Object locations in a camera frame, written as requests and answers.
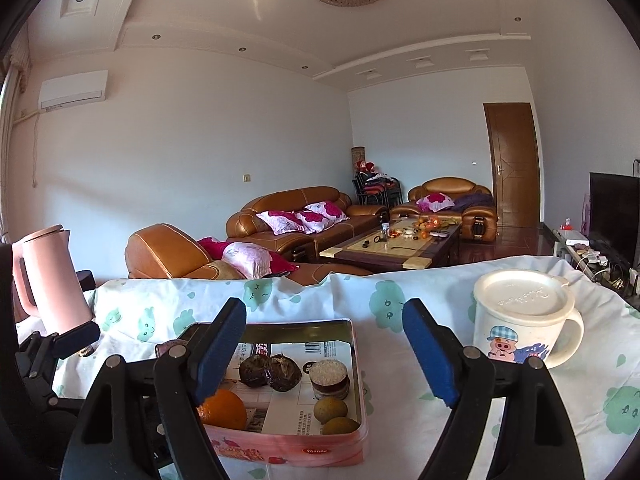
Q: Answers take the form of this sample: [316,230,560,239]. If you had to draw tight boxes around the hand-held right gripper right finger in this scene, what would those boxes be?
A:
[401,298,586,480]

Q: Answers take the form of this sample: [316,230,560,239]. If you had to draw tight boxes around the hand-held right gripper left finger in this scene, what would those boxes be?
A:
[60,297,248,480]

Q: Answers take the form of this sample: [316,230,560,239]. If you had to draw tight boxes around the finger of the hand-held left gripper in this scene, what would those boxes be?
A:
[52,320,101,360]

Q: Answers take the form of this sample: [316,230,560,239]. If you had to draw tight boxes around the dark brown wrinkled fruit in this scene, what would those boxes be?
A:
[266,353,303,392]
[239,355,271,388]

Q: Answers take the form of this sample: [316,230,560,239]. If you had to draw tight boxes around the small brown-green fruit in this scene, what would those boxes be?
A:
[321,416,360,436]
[313,397,348,422]

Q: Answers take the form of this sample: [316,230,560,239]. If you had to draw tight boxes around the pink tin box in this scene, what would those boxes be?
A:
[155,318,370,466]

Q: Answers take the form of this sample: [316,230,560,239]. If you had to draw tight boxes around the orange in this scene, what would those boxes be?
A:
[196,388,248,431]

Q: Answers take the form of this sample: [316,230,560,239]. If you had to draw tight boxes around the pink electric kettle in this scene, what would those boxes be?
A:
[11,225,94,336]

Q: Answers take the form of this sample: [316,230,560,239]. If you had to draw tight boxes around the cloud-print white tablecloth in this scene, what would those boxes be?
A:
[15,255,640,480]

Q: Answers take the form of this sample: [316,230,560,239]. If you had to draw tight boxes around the white cartoon pig mug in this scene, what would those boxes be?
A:
[473,268,585,370]

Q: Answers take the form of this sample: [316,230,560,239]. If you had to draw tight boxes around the pale pink pillow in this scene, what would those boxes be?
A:
[221,241,273,279]

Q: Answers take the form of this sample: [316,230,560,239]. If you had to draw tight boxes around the red blanket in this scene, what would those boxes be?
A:
[197,236,296,275]

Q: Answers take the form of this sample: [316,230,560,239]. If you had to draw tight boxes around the wooden coffee table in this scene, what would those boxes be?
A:
[319,217,463,272]

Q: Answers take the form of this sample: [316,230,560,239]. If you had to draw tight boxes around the brown leather armchair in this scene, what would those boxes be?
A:
[125,223,373,281]

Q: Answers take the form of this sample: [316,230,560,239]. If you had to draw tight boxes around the white and magenta floral pillow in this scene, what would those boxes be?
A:
[256,210,307,236]
[295,208,333,233]
[416,192,456,213]
[305,201,349,223]

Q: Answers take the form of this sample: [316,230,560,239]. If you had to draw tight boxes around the purple blanket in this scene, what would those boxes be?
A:
[450,191,496,209]

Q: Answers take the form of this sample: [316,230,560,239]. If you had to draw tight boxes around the brown leather sofa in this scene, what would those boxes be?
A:
[226,186,358,263]

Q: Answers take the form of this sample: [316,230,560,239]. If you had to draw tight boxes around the television cabinet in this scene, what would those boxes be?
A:
[545,222,640,311]

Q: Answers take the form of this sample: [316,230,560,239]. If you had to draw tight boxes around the brown leather loveseat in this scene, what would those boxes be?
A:
[390,176,499,243]

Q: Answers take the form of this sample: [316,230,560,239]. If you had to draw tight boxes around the stacked dark chairs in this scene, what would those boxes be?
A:
[352,172,403,207]

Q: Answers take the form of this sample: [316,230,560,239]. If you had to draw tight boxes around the white air conditioner pipe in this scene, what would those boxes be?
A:
[31,112,42,187]

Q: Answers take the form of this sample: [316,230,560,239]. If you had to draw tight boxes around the brown wooden door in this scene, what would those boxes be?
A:
[483,102,542,228]

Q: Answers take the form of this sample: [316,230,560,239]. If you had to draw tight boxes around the black television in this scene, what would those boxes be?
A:
[589,172,640,267]

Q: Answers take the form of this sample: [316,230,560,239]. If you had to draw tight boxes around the beige curtain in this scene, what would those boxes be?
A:
[5,30,32,96]

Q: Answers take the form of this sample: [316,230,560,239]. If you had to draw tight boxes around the white wall air conditioner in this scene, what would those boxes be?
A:
[39,70,109,111]

